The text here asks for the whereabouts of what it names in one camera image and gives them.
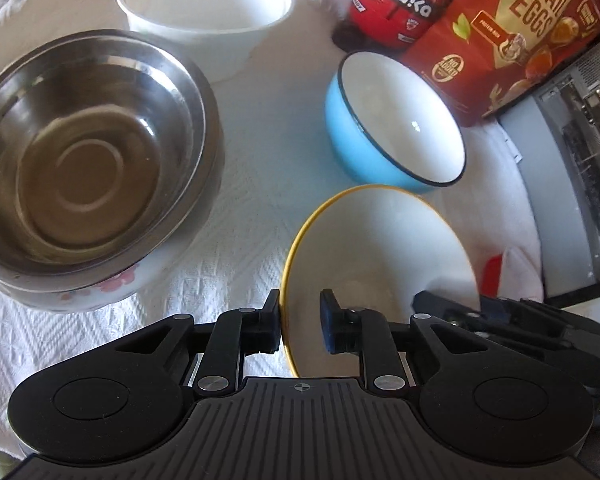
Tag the white woven tablecloth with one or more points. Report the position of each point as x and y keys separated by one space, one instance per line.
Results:
x=265 y=160

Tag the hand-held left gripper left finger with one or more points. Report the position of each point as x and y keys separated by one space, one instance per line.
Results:
x=266 y=325

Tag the white floral bowl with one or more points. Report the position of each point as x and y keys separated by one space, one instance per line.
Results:
x=105 y=290

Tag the stainless steel bowl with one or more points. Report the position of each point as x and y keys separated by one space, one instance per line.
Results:
x=90 y=160

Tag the red cardboard box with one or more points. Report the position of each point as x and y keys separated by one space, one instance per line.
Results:
x=490 y=50

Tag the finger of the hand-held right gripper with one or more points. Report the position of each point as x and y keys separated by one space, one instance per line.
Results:
x=530 y=316
x=442 y=307

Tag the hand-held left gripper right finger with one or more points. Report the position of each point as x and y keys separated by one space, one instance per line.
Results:
x=328 y=321

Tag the red plastic piece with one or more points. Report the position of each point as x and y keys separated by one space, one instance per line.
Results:
x=494 y=274

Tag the blue enamel bowl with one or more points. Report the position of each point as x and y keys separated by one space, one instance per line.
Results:
x=350 y=130

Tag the white plastic bowl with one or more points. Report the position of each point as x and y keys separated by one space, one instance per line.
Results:
x=200 y=5

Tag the yellow-rimmed white bowl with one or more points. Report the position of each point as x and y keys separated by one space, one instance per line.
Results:
x=380 y=260

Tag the grey computer case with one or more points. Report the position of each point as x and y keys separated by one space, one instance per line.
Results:
x=570 y=160

